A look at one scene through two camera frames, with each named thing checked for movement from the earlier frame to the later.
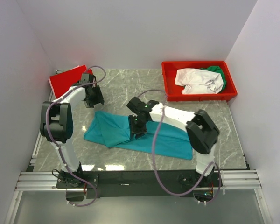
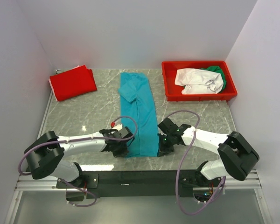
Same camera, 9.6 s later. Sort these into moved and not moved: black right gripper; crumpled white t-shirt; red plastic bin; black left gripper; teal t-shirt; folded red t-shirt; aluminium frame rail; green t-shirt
Moved: black right gripper; black left gripper; teal t-shirt
Not moved: green t-shirt; aluminium frame rail; red plastic bin; folded red t-shirt; crumpled white t-shirt
